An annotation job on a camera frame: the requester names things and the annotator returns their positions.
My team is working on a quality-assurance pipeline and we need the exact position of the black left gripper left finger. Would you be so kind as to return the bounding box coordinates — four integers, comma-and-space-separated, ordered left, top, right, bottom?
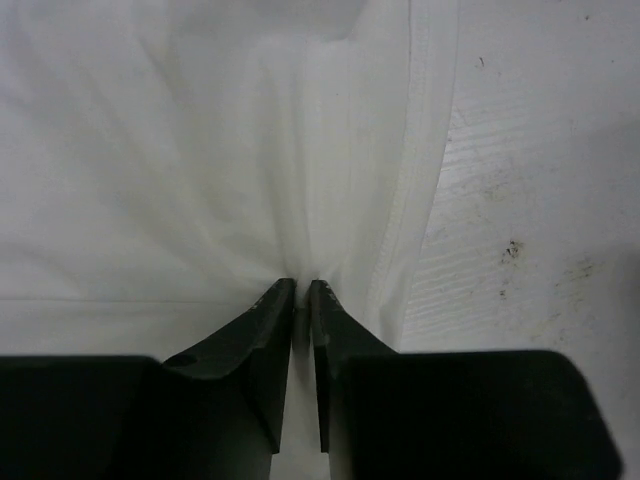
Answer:
162, 279, 295, 479

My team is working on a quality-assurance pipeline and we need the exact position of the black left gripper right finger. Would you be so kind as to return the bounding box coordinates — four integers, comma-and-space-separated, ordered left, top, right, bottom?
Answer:
307, 280, 396, 479

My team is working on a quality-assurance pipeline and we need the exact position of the white tank top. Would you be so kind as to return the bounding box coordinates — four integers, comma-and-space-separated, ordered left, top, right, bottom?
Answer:
0, 0, 461, 361

